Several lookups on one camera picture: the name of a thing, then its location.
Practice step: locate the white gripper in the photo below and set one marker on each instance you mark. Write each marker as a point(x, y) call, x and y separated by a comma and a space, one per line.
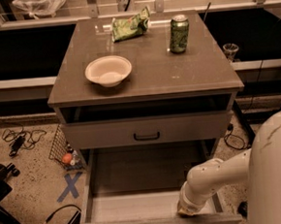
point(186, 204)

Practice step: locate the grey drawer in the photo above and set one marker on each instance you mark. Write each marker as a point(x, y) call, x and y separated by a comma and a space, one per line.
point(147, 130)
point(140, 184)

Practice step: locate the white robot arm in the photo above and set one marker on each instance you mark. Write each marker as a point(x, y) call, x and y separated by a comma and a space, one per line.
point(208, 177)

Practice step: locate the grey top drawer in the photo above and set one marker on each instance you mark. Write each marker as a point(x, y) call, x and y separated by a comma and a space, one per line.
point(147, 130)

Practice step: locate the grey drawer cabinet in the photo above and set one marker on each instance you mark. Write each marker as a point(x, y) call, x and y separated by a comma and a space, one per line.
point(162, 84)

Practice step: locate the blue tape cross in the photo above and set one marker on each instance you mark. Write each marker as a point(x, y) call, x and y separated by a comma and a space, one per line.
point(71, 188)

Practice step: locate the orange ball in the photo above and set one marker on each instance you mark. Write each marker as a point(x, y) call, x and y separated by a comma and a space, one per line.
point(67, 158)

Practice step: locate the white paper bowl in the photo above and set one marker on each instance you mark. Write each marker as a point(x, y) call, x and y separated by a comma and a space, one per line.
point(108, 71)

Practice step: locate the clear plastic cup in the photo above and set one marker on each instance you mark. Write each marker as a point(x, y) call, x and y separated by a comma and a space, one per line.
point(230, 50)

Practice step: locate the green soda can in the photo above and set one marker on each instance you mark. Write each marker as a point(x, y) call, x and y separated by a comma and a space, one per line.
point(179, 33)

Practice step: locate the green chip bag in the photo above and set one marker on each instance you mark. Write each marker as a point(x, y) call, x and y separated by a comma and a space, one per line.
point(130, 27)

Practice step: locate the white plastic bag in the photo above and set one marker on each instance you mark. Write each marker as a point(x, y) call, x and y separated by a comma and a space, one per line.
point(37, 8)

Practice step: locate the wire basket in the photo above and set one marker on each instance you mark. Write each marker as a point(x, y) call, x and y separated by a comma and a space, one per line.
point(61, 146)

